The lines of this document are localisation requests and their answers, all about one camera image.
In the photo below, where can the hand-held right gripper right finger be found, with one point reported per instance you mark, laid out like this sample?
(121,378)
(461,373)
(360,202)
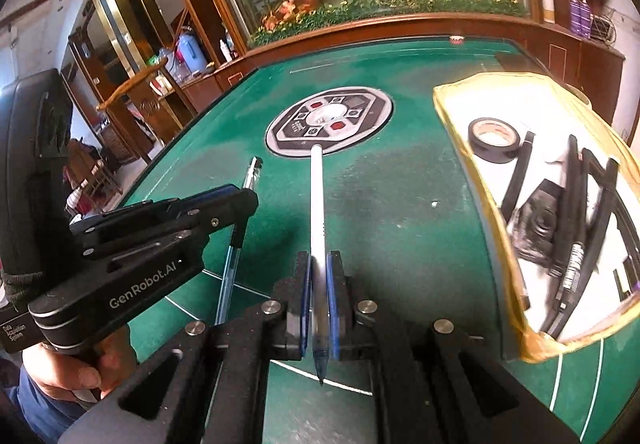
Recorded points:
(334,319)

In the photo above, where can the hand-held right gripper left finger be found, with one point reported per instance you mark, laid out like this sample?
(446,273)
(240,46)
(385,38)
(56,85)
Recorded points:
(305,314)

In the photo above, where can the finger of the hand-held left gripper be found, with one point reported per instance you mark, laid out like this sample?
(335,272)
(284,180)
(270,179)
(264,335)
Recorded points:
(210,196)
(225,209)

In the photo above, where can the clear ballpoint pen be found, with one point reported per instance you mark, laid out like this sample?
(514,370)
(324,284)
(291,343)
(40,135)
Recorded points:
(231,269)

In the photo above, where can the white pen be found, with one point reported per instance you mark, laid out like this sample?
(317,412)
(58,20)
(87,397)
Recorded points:
(317,204)

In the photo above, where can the black pen with barcode label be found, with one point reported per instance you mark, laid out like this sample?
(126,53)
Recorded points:
(575,254)

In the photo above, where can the black marker with purple cap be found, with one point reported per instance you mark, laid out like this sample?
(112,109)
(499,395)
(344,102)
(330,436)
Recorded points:
(634,286)

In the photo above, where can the person's left hand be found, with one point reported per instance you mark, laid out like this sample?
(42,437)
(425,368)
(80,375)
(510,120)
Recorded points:
(60,371)

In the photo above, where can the wooden chair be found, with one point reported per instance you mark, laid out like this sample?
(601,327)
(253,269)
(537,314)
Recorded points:
(145,109)

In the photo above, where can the white bottle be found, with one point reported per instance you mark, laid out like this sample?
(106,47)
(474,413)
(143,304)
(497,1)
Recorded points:
(224,51)

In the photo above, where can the blue water jug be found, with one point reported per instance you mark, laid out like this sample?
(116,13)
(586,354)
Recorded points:
(192,51)

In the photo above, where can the round table control panel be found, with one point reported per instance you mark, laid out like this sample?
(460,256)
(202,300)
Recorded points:
(360,114)

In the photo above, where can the small black device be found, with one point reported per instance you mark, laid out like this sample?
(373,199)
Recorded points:
(535,229)

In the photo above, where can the black tape roll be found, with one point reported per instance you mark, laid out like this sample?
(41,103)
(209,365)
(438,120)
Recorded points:
(480,144)

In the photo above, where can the small red white disc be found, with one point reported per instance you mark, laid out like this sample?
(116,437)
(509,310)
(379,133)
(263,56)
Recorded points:
(456,40)

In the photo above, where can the purple bottle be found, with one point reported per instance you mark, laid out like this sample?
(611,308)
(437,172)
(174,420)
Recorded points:
(575,14)
(585,18)

